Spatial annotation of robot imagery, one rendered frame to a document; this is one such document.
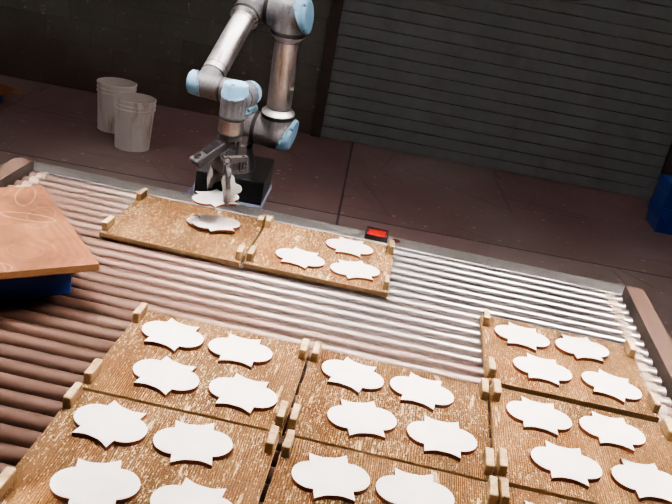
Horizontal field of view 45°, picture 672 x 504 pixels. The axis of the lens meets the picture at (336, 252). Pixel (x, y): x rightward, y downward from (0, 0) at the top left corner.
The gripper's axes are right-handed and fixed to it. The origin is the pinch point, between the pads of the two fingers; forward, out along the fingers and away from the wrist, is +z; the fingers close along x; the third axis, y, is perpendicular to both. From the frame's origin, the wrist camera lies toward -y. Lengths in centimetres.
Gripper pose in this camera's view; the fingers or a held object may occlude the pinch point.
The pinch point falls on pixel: (216, 197)
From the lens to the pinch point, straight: 246.5
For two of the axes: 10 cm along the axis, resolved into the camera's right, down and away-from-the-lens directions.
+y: 8.0, -1.1, 5.9
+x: -5.8, -4.1, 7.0
